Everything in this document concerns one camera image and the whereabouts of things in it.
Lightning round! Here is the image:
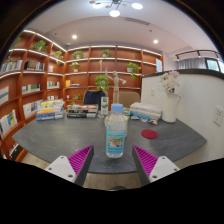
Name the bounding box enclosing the orange wooden shelf unit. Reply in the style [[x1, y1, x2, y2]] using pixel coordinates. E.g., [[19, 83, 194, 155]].
[[0, 29, 164, 161]]

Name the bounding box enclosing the black track light rail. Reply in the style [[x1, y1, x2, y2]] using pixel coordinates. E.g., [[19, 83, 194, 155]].
[[174, 49, 222, 62]]

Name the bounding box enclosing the dark chair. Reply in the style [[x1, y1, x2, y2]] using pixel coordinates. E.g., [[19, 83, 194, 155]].
[[82, 89, 106, 108]]

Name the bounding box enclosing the tan chair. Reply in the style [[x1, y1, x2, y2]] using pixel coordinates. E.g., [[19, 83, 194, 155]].
[[118, 91, 142, 108]]

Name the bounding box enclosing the pink white flower bouquet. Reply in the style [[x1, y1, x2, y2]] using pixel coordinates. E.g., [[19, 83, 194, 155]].
[[159, 70, 181, 96]]

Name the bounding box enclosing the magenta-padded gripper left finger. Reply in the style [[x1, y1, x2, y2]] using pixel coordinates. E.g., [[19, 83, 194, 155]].
[[44, 144, 95, 188]]

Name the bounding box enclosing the colourful book stack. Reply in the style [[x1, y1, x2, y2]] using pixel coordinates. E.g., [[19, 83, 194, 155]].
[[35, 99, 65, 122]]

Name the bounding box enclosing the wooden artist mannequin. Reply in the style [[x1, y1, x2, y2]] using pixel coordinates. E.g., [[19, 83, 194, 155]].
[[104, 67, 128, 104]]

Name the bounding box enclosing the branched ceiling lamp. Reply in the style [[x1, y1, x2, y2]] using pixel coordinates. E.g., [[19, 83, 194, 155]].
[[89, 0, 144, 18]]

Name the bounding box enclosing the ceiling air vent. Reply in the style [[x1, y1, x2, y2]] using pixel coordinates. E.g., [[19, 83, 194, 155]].
[[124, 17, 151, 27]]

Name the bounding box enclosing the window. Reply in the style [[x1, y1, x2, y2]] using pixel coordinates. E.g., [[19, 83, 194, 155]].
[[204, 58, 224, 73]]

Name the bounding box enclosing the white ceramic vase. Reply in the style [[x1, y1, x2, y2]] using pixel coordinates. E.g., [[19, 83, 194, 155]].
[[161, 93, 182, 124]]

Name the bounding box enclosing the flat round red coaster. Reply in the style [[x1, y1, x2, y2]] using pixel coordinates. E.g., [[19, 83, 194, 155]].
[[140, 129, 159, 140]]

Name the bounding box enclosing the grey curtain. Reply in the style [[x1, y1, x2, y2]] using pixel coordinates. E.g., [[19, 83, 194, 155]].
[[176, 57, 206, 70]]

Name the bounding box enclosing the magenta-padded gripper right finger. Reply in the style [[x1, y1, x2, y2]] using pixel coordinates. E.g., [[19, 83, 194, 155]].
[[131, 144, 181, 187]]

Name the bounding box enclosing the clear blue-capped water bottle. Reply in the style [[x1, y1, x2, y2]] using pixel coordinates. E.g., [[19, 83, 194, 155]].
[[105, 103, 129, 159]]

